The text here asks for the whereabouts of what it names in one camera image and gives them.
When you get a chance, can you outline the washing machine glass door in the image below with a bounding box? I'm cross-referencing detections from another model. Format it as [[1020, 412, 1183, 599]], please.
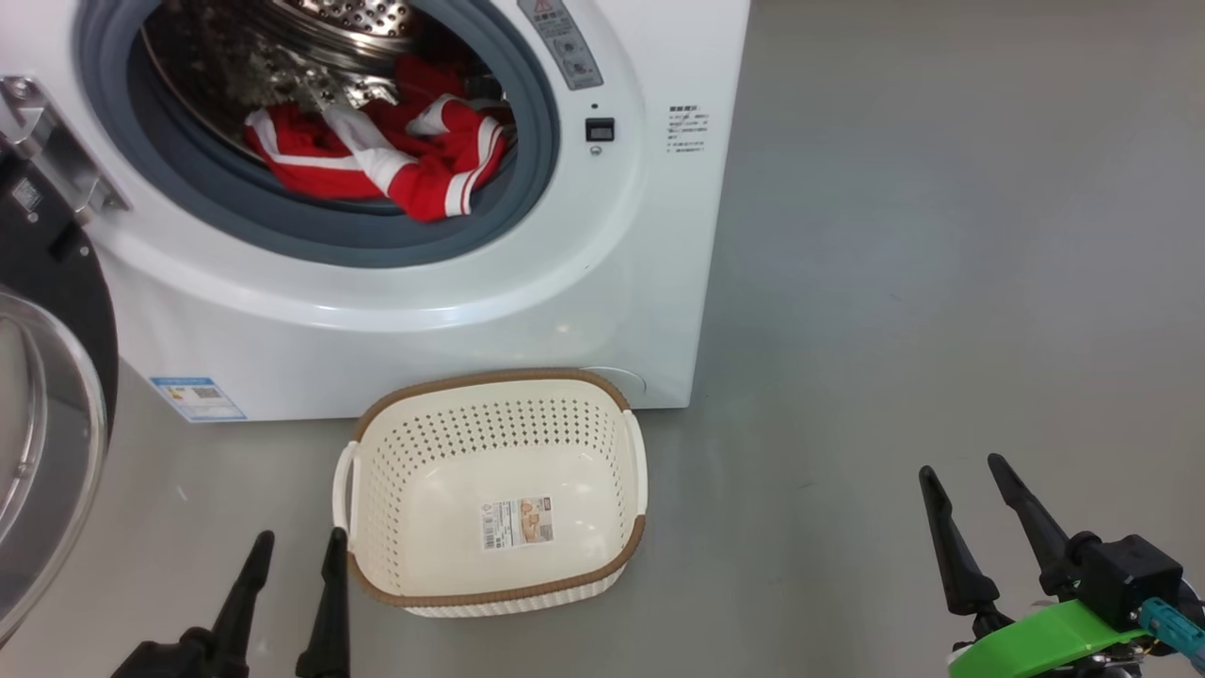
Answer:
[[0, 75, 128, 651]]

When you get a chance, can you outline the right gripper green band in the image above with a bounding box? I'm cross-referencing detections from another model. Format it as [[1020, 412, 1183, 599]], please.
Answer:
[[919, 454, 1154, 678]]

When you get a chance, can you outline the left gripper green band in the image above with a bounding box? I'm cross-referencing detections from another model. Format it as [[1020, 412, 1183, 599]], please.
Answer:
[[111, 527, 351, 678]]

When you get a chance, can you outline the teal cable connector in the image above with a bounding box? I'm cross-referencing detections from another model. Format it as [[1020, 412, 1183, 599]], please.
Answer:
[[1139, 596, 1205, 662]]

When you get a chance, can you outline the cream perforated laundry basket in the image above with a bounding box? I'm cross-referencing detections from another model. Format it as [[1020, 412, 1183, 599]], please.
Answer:
[[331, 367, 649, 619]]

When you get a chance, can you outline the white front-load washing machine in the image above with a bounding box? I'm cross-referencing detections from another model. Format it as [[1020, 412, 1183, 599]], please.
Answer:
[[0, 0, 751, 425]]

